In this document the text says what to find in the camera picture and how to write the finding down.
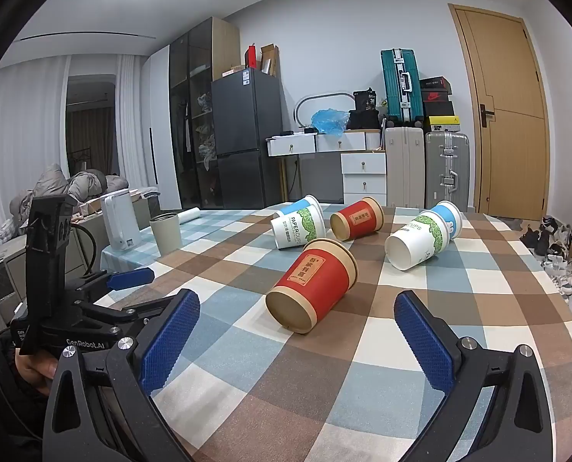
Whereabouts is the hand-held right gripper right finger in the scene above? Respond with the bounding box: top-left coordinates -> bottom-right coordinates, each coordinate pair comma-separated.
394,291 -> 554,462

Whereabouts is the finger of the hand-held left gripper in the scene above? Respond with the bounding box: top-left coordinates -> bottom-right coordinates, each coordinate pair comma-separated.
81,291 -> 183,334
77,267 -> 155,299

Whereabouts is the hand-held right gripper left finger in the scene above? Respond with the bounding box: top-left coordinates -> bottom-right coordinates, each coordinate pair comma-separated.
43,289 -> 201,462

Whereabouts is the red paper cup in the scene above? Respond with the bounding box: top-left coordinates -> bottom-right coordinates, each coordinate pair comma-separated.
265,238 -> 359,335
330,197 -> 385,242

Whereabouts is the person's left forearm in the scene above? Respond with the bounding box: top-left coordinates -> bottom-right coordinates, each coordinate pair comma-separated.
0,332 -> 51,462

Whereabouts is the white green-print paper cup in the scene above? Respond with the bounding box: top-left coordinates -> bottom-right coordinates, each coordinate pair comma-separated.
385,212 -> 453,271
270,204 -> 326,251

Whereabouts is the blue white paper cup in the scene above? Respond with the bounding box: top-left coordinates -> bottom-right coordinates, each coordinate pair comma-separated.
274,195 -> 324,218
430,201 -> 463,240

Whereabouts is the person's left hand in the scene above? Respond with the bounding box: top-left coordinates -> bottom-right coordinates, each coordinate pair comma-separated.
15,346 -> 59,398

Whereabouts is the beige tumbler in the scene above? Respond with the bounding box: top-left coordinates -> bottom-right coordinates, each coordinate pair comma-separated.
150,212 -> 183,256

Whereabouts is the white electric kettle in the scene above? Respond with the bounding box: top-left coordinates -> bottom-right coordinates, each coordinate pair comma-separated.
100,191 -> 142,251

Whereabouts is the checkered tablecloth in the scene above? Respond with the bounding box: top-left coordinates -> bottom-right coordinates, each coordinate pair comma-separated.
100,204 -> 572,462

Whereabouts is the pile of grey clothes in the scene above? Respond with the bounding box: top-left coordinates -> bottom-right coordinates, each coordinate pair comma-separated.
0,164 -> 130,248

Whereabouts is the white curtain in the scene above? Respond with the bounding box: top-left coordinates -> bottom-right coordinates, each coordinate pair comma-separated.
0,53 -> 70,205
117,53 -> 148,189

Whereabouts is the pile of shoes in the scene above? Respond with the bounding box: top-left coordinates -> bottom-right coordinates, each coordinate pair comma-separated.
519,214 -> 572,301

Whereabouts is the silver suitcase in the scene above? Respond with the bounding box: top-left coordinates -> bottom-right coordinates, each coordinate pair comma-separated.
425,131 -> 470,211

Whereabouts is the white suitcase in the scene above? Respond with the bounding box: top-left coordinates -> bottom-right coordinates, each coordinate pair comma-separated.
385,126 -> 426,210

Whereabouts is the dark grey fridge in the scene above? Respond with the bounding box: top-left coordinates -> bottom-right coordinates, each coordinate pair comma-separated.
211,68 -> 284,210

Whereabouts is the dark glass-door cabinet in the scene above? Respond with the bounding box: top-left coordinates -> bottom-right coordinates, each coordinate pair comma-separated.
169,17 -> 241,210

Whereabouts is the white drawer desk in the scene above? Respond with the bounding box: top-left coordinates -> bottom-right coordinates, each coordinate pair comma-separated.
267,130 -> 388,208

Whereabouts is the yellow black shoe box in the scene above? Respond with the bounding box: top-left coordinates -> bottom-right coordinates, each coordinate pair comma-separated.
423,115 -> 460,133

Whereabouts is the wooden door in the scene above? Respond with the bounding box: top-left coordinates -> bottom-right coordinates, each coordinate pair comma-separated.
448,4 -> 551,217

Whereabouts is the black bag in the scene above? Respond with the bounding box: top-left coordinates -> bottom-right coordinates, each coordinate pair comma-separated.
348,89 -> 381,131

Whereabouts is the blue plastic bag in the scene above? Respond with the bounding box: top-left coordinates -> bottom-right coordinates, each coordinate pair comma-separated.
311,108 -> 350,136

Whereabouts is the oval mirror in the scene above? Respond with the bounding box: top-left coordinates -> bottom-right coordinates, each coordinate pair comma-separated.
293,92 -> 356,132

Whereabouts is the brown cardboard box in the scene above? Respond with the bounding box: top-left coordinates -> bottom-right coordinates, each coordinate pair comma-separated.
259,44 -> 280,78

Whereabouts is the teal suitcase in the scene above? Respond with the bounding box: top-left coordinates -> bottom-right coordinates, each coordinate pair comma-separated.
381,49 -> 424,128

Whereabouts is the black red shoe box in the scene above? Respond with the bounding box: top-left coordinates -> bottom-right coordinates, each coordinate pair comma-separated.
420,76 -> 454,103

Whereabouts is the black cable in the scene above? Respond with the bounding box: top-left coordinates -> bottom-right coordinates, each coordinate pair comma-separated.
72,224 -> 97,277

